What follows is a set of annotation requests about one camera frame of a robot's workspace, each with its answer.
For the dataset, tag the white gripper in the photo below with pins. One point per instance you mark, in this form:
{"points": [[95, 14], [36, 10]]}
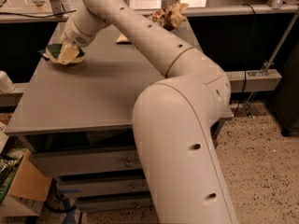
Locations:
{"points": [[74, 35]]}

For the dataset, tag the green and yellow sponge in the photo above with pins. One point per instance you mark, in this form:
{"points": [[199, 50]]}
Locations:
{"points": [[53, 51]]}

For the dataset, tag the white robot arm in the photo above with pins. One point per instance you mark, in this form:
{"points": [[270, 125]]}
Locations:
{"points": [[172, 118]]}

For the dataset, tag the blue rxbar blueberry bar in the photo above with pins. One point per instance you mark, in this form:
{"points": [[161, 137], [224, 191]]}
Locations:
{"points": [[44, 54]]}

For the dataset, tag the white cup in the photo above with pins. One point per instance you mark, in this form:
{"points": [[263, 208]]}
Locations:
{"points": [[6, 84]]}

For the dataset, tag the brown chip bag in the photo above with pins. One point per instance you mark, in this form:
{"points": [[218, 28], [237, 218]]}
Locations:
{"points": [[170, 17]]}

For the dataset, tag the top grey drawer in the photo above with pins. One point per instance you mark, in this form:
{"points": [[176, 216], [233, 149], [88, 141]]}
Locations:
{"points": [[86, 161]]}

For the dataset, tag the grey drawer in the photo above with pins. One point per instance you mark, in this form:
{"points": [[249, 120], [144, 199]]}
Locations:
{"points": [[103, 186], [118, 202], [86, 161]]}

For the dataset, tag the green snack bags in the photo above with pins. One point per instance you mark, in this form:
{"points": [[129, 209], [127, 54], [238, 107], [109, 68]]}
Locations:
{"points": [[9, 165]]}

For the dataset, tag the middle grey drawer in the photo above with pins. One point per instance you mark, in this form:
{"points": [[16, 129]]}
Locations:
{"points": [[103, 186]]}

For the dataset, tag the cardboard box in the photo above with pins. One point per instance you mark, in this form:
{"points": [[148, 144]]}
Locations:
{"points": [[29, 189]]}

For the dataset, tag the bottom grey drawer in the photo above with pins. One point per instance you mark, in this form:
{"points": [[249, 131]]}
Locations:
{"points": [[118, 202]]}

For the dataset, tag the grey metal rail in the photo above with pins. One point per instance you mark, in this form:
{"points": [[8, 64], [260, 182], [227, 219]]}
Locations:
{"points": [[249, 81]]}

